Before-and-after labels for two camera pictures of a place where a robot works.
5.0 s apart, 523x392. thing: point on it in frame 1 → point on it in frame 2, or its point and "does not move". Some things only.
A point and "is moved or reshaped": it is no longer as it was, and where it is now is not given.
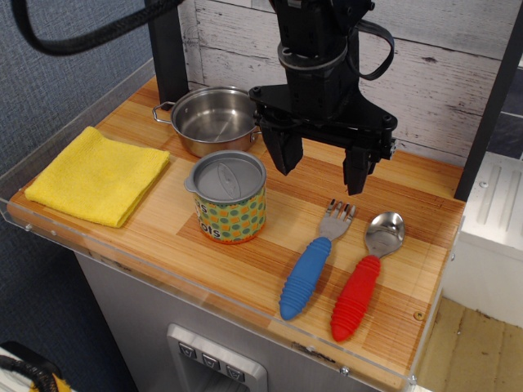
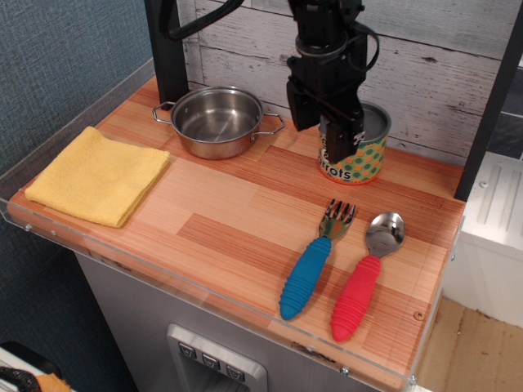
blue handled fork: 311,260 does not move
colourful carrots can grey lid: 230,191 is moved or reshaped
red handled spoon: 384,230 does not move
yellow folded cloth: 97,179 does not move
